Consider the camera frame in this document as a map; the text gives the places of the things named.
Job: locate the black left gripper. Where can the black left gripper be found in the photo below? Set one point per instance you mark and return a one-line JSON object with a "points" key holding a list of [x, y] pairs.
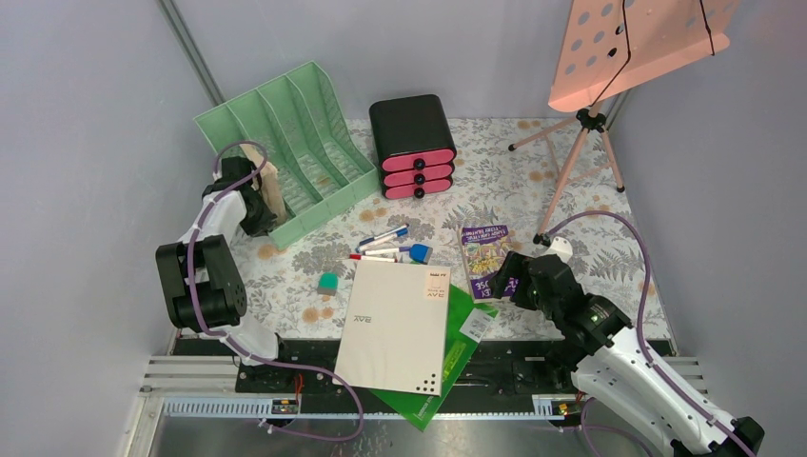
{"points": [[261, 227]]}

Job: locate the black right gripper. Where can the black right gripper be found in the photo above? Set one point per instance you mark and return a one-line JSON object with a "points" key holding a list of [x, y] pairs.
{"points": [[514, 266]]}

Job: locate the purple 52-storey treehouse book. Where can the purple 52-storey treehouse book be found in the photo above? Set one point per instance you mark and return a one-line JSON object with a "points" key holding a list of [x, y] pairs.
{"points": [[483, 250]]}

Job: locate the green 104-storey treehouse book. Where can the green 104-storey treehouse book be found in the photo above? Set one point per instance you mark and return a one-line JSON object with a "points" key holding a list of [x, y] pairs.
{"points": [[269, 187]]}

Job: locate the white AVE notebook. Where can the white AVE notebook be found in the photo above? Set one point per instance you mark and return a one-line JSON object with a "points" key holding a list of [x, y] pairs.
{"points": [[395, 328]]}

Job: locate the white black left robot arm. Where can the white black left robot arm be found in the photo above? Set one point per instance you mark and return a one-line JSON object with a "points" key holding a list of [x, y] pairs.
{"points": [[203, 289]]}

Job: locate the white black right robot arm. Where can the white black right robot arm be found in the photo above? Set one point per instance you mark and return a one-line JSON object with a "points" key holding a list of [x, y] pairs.
{"points": [[603, 355]]}

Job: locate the green transparent plastic folder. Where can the green transparent plastic folder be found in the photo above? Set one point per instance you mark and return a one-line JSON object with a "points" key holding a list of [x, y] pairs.
{"points": [[467, 323]]}

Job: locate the mint green file organizer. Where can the mint green file organizer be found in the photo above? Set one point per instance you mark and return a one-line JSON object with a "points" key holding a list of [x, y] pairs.
{"points": [[297, 117]]}

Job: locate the blue whiteboard eraser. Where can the blue whiteboard eraser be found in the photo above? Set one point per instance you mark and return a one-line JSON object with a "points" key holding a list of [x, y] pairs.
{"points": [[420, 253]]}

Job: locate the floral table mat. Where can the floral table mat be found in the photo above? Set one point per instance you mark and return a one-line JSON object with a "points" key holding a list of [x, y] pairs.
{"points": [[492, 185]]}

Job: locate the green grey eraser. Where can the green grey eraser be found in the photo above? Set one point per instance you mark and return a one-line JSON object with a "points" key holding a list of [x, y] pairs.
{"points": [[328, 284]]}

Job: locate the white marker pen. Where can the white marker pen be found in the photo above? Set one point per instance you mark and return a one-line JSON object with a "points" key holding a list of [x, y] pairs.
{"points": [[383, 251]]}

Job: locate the red capped marker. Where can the red capped marker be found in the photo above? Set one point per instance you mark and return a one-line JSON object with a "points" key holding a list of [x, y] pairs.
{"points": [[378, 258]]}

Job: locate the blue capped marker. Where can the blue capped marker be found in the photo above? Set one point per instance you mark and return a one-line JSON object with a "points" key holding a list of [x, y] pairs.
{"points": [[387, 236]]}

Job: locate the black pink drawer unit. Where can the black pink drawer unit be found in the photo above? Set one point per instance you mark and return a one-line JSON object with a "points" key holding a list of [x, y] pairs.
{"points": [[414, 146]]}

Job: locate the pink music stand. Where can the pink music stand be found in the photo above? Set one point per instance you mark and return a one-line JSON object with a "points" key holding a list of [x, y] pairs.
{"points": [[610, 47]]}

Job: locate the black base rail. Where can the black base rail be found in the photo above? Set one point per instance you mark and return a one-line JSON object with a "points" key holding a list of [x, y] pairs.
{"points": [[475, 380]]}

